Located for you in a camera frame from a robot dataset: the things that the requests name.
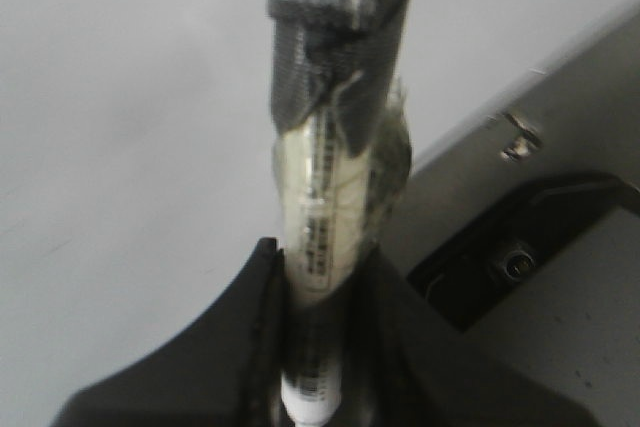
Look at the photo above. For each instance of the white whiteboard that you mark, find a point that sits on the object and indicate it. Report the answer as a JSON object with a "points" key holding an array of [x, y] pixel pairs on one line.
{"points": [[135, 140]]}

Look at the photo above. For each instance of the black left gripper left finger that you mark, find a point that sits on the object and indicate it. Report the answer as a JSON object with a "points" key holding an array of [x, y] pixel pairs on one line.
{"points": [[221, 370]]}

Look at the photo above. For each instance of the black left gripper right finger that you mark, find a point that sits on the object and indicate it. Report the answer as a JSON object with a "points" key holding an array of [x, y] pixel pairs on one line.
{"points": [[405, 366]]}

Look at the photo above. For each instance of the black corner bracket with screw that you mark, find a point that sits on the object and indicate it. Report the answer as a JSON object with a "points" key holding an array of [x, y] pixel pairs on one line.
{"points": [[513, 240]]}

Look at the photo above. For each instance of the taped whiteboard marker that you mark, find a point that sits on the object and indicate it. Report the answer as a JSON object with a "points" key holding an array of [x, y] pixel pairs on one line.
{"points": [[342, 157]]}

